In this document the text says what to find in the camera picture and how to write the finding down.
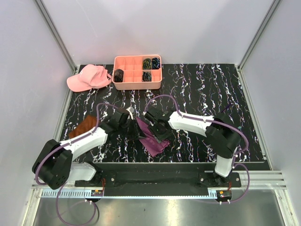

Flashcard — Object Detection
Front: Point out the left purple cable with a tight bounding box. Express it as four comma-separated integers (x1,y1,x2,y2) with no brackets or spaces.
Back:
34,103,129,226

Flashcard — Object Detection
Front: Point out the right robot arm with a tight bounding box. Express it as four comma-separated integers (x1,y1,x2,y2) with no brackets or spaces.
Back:
144,107,242,187

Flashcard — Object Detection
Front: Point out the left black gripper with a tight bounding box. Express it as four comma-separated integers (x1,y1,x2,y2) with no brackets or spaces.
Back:
119,118,146,141

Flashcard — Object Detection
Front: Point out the brown cloth napkin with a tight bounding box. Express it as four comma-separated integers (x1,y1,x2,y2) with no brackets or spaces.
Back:
69,115,97,139

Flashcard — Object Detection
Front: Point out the purple cloth napkin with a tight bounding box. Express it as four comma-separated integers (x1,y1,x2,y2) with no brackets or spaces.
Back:
136,117,170,157

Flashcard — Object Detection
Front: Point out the pink baseball cap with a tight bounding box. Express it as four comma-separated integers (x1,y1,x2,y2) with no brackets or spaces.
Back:
67,64,112,92

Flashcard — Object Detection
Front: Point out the dark rolled sock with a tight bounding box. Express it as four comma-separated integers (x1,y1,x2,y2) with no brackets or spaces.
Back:
114,69,124,83

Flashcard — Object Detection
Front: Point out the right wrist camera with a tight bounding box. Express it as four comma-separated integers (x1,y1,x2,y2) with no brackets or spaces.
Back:
144,107,169,124

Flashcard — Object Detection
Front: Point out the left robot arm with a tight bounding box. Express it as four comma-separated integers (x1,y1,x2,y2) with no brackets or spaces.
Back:
32,109,146,190

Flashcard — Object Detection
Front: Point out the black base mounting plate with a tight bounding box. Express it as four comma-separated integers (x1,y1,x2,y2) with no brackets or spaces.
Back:
75,162,242,198

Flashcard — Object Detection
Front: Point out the pink divided organizer box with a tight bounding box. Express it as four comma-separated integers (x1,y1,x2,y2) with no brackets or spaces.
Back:
112,55,163,90

